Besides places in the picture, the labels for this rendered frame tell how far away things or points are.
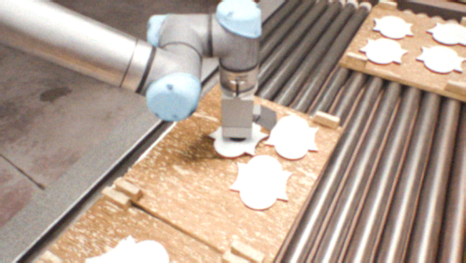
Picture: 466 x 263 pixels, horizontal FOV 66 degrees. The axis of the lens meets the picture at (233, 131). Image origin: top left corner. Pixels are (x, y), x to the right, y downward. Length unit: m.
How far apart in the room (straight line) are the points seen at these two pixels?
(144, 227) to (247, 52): 0.37
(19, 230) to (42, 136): 1.64
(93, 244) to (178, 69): 0.36
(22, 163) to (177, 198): 1.66
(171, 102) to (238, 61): 0.18
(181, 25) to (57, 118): 1.96
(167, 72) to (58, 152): 1.81
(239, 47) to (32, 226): 0.52
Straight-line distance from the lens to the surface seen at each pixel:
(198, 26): 0.63
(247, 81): 0.68
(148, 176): 0.78
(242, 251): 0.64
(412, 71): 1.15
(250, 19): 0.61
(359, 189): 0.81
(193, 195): 0.73
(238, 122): 0.73
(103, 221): 0.74
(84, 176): 0.85
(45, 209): 0.83
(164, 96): 0.51
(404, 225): 0.78
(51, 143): 2.36
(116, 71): 0.52
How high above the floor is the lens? 1.53
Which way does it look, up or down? 45 degrees down
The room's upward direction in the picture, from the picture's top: straight up
